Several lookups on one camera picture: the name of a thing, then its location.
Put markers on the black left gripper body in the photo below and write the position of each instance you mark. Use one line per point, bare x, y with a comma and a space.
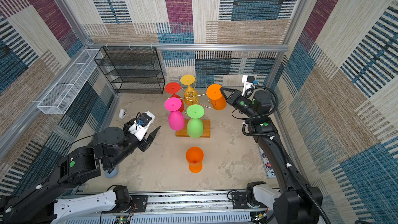
144, 144

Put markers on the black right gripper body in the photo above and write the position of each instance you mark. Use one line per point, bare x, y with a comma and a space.
243, 103

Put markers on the large orange wine glass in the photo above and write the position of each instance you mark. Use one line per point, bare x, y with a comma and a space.
216, 98

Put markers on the green wine glass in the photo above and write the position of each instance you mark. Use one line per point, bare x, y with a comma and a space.
195, 126

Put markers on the small orange wine glass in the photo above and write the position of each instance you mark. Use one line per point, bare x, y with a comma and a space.
194, 157

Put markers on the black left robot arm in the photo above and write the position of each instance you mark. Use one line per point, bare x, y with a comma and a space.
107, 149

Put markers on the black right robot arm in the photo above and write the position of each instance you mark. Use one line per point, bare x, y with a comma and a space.
296, 201

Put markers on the pink wine glass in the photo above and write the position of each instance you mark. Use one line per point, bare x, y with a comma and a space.
176, 118

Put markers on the yellow wine glass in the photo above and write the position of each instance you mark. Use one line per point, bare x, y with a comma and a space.
190, 93

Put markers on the red wine glass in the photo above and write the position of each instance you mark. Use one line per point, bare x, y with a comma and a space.
173, 88

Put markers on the black mesh shelf rack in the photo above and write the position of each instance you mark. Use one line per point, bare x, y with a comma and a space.
132, 69

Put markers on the small white object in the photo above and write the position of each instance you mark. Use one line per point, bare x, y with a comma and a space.
122, 113

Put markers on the printed booklet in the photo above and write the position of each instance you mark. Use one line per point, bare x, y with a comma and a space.
267, 165

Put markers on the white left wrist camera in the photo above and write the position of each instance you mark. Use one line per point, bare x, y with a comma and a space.
139, 126

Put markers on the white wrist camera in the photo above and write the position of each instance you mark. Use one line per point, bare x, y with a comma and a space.
249, 85
139, 126

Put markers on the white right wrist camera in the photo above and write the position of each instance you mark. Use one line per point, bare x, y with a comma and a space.
249, 85

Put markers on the gold wire wine glass rack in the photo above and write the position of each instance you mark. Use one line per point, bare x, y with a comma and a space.
206, 122

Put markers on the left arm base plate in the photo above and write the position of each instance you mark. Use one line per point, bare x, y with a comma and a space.
137, 204

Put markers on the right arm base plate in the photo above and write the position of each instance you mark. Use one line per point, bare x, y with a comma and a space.
240, 201

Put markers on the white wire basket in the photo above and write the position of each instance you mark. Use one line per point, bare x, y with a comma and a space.
58, 100

